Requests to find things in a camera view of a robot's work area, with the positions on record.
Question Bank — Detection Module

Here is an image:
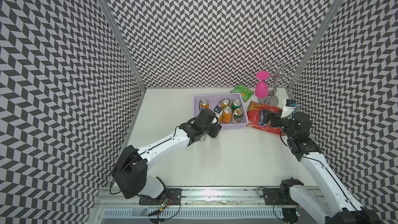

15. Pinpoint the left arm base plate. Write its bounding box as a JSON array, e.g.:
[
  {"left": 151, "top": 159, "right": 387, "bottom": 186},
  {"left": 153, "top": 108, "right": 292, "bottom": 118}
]
[{"left": 139, "top": 188, "right": 182, "bottom": 206}]

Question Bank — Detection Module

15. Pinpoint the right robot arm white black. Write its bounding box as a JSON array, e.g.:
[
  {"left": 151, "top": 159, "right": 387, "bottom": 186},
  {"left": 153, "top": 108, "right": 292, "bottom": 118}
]
[{"left": 260, "top": 109, "right": 381, "bottom": 224}]

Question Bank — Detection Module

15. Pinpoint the green can gold top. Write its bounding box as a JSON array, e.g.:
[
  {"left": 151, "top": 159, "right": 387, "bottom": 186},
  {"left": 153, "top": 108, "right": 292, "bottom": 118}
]
[{"left": 233, "top": 108, "right": 244, "bottom": 123}]

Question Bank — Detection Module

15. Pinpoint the chrome glass holder stand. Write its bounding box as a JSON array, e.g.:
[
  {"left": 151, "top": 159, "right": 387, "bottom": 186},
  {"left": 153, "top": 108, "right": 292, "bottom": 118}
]
[{"left": 257, "top": 62, "right": 302, "bottom": 106}]

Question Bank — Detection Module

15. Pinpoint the green snack packet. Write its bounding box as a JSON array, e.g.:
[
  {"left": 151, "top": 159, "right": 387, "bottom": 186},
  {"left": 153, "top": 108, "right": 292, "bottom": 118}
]
[{"left": 230, "top": 84, "right": 254, "bottom": 102}]

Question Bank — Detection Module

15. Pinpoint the orange schweppes can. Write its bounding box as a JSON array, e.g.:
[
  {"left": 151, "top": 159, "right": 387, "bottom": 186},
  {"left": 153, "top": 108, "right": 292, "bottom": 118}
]
[{"left": 221, "top": 106, "right": 233, "bottom": 124}]

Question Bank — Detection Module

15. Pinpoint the pink wine glass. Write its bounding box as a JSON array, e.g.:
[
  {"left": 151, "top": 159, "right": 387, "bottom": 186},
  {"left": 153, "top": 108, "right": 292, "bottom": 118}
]
[{"left": 255, "top": 71, "right": 269, "bottom": 98}]

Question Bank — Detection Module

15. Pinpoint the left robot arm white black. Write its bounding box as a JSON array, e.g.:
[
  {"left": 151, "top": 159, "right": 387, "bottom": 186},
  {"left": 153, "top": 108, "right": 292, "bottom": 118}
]
[{"left": 111, "top": 108, "right": 221, "bottom": 199}]

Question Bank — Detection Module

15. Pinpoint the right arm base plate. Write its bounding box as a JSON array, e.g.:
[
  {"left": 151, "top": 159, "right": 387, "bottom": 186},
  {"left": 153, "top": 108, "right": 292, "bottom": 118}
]
[{"left": 262, "top": 188, "right": 298, "bottom": 206}]

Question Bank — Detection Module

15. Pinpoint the aluminium mounting rail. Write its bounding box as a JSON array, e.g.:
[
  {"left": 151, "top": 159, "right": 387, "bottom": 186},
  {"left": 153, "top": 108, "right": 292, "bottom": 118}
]
[{"left": 90, "top": 186, "right": 321, "bottom": 222}]

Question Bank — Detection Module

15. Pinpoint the red candy bag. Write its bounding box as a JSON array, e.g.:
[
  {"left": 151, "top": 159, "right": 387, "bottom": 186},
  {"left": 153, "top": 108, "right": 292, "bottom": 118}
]
[{"left": 247, "top": 101, "right": 282, "bottom": 135}]

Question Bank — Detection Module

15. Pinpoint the green can back row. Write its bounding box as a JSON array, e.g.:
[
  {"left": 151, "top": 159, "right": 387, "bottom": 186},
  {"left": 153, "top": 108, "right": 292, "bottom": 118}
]
[{"left": 231, "top": 99, "right": 242, "bottom": 111}]

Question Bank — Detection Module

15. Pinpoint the orange soda can back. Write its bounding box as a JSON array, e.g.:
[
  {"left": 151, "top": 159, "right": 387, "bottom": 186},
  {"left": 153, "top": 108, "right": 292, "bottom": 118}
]
[{"left": 220, "top": 99, "right": 231, "bottom": 109}]

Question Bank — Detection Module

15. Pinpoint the orange fanta can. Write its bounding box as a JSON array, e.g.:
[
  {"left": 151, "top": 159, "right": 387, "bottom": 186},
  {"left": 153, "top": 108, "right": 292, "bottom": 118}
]
[{"left": 199, "top": 99, "right": 209, "bottom": 111}]

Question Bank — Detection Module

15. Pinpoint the lavender plastic basket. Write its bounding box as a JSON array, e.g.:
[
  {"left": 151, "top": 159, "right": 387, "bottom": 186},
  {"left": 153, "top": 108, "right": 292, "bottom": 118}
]
[{"left": 193, "top": 93, "right": 248, "bottom": 130}]

